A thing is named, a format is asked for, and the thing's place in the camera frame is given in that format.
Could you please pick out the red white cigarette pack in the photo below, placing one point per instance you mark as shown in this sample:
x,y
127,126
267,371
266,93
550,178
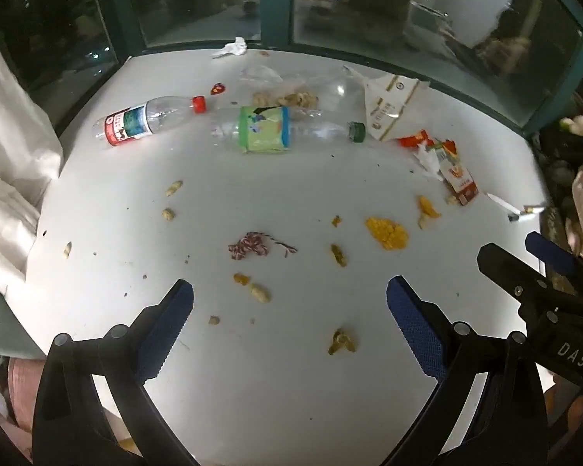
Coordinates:
x,y
459,179

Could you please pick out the cigarette butt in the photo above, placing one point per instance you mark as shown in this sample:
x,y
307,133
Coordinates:
x,y
534,209

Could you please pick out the small orange peel piece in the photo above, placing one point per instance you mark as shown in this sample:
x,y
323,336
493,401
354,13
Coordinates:
x,y
427,206
241,279

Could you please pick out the white curtain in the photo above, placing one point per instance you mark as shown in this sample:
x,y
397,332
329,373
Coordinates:
x,y
9,165

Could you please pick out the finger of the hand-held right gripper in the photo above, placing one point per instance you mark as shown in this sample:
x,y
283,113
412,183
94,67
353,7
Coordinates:
x,y
510,272
551,255

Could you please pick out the small red wrapper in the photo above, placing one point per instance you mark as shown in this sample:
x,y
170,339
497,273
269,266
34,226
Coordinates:
x,y
218,88

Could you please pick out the red label plastic bottle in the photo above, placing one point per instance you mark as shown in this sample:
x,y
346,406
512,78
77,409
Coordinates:
x,y
126,124

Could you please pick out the dark jacket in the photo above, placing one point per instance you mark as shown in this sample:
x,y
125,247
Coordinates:
x,y
558,155

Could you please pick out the large orange peel piece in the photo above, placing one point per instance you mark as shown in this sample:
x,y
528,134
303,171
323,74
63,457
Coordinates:
x,y
387,234

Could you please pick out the red snack wrapper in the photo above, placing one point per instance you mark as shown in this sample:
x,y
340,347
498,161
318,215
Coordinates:
x,y
413,140

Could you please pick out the teal window frame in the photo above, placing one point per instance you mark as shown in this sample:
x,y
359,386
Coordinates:
x,y
271,5

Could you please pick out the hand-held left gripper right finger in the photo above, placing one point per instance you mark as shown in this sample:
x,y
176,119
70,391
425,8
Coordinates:
x,y
415,335

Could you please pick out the white tissue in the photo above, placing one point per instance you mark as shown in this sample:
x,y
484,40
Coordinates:
x,y
232,48
426,159

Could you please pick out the clear plastic bag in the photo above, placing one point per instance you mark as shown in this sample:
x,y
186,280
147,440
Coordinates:
x,y
291,97

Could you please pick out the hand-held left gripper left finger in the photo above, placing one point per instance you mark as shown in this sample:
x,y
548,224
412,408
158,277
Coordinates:
x,y
167,335

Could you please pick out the white gold paper carton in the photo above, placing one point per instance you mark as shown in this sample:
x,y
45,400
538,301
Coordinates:
x,y
388,107

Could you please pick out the white cigarette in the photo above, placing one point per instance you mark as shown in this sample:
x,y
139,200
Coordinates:
x,y
503,204

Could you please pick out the green label plastic bottle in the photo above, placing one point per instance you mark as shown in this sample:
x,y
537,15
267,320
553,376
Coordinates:
x,y
265,128

